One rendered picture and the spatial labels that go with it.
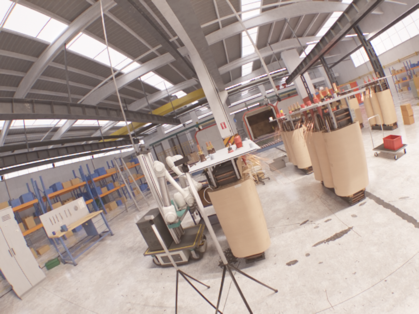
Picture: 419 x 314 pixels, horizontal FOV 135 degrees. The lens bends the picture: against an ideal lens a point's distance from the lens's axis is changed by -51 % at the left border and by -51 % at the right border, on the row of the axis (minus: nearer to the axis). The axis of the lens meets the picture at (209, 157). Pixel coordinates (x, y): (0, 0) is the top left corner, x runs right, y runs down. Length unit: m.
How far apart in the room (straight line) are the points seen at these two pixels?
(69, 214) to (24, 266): 2.29
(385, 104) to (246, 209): 5.85
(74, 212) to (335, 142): 6.49
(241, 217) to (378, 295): 1.57
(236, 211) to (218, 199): 0.22
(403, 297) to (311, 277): 0.97
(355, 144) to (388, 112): 4.23
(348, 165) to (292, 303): 1.80
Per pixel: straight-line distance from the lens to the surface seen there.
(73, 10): 10.87
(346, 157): 2.57
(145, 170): 2.51
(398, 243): 2.25
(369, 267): 2.01
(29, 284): 5.14
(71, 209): 6.09
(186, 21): 5.08
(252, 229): 1.94
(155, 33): 8.32
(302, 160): 4.42
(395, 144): 4.27
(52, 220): 5.74
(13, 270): 5.03
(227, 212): 1.84
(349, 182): 2.70
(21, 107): 7.39
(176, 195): 2.82
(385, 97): 6.70
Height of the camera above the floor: 1.54
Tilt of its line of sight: 4 degrees down
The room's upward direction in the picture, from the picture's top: 21 degrees counter-clockwise
